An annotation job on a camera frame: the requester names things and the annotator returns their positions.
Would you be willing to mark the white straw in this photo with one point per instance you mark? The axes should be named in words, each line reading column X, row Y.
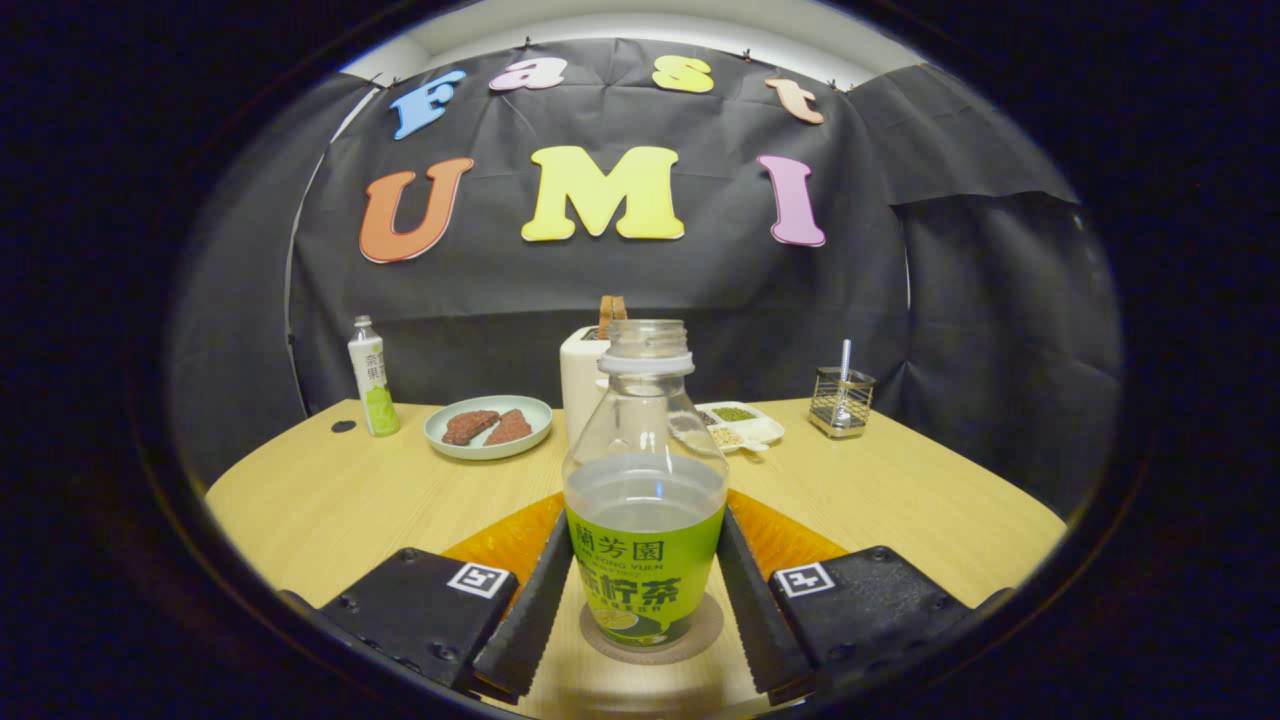
column 845, row 352

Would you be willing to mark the clear juice bottle green label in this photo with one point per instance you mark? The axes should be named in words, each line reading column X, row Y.
column 645, row 580

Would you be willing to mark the brown meat piece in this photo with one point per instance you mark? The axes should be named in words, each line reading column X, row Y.
column 510, row 428
column 468, row 428

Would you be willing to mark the white divided snack tray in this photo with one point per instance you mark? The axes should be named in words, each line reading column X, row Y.
column 760, row 430

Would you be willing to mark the slim white bottle green label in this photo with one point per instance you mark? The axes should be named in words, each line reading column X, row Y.
column 372, row 380

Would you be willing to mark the brown bread slice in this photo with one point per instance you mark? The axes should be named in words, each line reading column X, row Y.
column 610, row 315

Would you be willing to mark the round brown coaster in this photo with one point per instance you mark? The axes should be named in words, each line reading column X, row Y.
column 650, row 657

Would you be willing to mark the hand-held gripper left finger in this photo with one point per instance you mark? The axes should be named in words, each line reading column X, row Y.
column 535, row 615

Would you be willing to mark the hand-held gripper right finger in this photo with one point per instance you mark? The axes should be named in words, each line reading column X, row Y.
column 755, row 615

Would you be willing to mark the pale green plate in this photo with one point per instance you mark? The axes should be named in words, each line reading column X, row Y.
column 500, row 451

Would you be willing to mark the wooden table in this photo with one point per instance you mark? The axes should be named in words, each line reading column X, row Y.
column 330, row 500

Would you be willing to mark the white toaster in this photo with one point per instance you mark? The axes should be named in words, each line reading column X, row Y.
column 580, row 390

